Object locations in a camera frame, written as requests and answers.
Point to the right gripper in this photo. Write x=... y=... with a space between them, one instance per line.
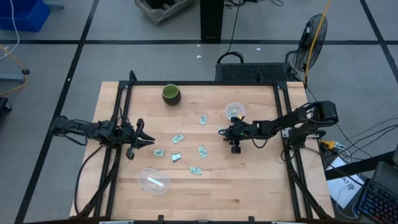
x=244 y=130

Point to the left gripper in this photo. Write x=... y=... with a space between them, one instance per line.
x=134 y=138

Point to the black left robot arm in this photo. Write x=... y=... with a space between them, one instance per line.
x=90 y=130

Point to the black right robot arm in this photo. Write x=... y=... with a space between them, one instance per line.
x=286 y=119

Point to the blue plastic bin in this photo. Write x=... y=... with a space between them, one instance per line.
x=25 y=15

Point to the small clear plastic container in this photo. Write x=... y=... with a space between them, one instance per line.
x=237 y=106

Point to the large clear plastic container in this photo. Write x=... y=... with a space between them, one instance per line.
x=146 y=183

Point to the dark cup green inside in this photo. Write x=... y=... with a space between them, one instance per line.
x=170 y=91

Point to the black perforated computer case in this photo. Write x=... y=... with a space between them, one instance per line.
x=252 y=72

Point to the yellow plug connector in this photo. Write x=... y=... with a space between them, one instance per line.
x=329 y=144

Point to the black tower case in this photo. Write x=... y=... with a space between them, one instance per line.
x=211 y=18

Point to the grey moulded pallet tray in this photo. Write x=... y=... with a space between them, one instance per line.
x=158 y=14

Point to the white paper sheet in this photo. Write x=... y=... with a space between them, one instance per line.
x=342 y=189

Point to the black metal bar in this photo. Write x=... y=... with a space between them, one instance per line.
x=357 y=166

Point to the black floor fan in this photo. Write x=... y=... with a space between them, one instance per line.
x=320 y=31

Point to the black round knob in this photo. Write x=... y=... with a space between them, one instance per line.
x=25 y=71

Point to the black caster foot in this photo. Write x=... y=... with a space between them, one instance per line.
x=4 y=105

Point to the grey metal stand bar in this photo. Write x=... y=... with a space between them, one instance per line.
x=54 y=5
x=11 y=77

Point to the black backlit keyboard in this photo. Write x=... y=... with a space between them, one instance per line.
x=379 y=203

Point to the black aluminium rig frame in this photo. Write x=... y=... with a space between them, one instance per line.
x=202 y=83

